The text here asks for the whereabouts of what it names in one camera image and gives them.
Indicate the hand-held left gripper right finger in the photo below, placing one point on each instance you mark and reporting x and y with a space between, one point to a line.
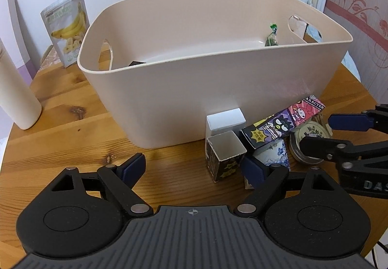
254 172

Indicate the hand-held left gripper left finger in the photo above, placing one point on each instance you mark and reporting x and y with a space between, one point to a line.
133 169

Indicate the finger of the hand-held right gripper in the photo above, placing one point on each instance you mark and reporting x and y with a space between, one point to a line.
348 122
321 147

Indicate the round metal tin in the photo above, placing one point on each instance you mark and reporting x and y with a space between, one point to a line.
312 131

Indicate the beige plastic basket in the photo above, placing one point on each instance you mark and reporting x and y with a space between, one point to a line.
169 99

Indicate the blue white patterned packet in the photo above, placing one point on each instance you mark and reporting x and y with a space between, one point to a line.
277 155

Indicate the open black comic box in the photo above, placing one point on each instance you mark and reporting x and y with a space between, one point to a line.
219 164

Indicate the long cartoon print box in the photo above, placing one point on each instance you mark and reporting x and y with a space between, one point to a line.
272 131

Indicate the small white box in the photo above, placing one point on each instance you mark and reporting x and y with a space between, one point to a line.
225 119

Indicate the small black item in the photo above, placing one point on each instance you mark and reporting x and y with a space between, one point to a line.
137 63

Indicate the green candy packet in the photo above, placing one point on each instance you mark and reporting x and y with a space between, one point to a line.
271 38

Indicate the white bottle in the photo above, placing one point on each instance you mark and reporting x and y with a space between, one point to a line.
18 99

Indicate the banana chips bag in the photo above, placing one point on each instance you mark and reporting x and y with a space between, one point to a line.
66 29

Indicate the white leaning board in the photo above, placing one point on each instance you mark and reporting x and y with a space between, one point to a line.
12 20

